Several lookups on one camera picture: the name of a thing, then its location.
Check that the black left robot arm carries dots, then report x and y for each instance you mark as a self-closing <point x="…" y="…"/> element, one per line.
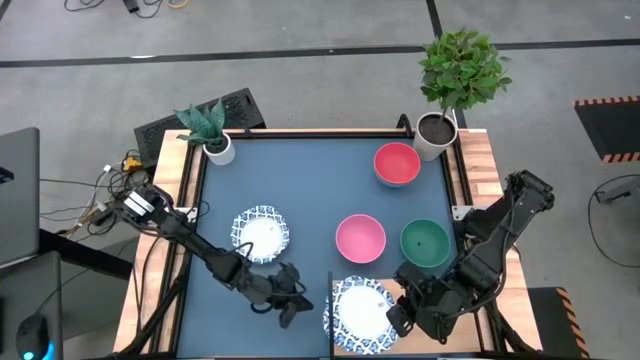
<point x="200" y="250"/>

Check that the grey metal stand foot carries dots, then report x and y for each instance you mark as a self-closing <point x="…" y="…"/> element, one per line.
<point x="620" y="192"/>

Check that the blue table mat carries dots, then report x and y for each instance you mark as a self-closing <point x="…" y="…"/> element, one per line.
<point x="300" y="190"/>

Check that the green plastic bowl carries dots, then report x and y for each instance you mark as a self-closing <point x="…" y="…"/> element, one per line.
<point x="425" y="244"/>

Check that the yellow plug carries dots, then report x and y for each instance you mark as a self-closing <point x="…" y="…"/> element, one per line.
<point x="131" y="163"/>

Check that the pink plastic bowl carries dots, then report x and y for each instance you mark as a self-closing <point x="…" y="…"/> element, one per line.
<point x="360" y="239"/>

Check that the red plastic bowl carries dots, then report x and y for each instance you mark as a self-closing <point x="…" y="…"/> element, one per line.
<point x="397" y="162"/>

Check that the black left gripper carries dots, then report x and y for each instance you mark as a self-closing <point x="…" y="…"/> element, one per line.
<point x="275" y="287"/>

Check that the dark grey desk pad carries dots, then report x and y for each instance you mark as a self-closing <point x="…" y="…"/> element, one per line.
<point x="30" y="290"/>

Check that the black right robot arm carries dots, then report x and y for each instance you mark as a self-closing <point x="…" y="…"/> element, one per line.
<point x="500" y="235"/>

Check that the leafy plant in grey pot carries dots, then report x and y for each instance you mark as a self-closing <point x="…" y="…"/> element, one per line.
<point x="435" y="132"/>

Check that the snake plant in white pot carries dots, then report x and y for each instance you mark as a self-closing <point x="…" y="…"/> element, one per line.
<point x="220" y="150"/>

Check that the black hazard striped floor mat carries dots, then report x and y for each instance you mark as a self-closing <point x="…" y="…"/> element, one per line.
<point x="610" y="130"/>
<point x="552" y="325"/>

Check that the black perforated panel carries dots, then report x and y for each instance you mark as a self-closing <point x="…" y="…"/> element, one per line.
<point x="240" y="110"/>

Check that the grey laptop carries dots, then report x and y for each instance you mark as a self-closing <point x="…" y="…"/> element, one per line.
<point x="20" y="200"/>

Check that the wooden board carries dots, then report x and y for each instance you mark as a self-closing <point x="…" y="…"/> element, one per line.
<point x="425" y="350"/>

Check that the black computer mouse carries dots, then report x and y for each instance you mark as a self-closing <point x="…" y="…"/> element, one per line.
<point x="32" y="335"/>

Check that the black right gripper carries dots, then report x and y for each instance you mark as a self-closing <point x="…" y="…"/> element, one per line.
<point x="445" y="305"/>

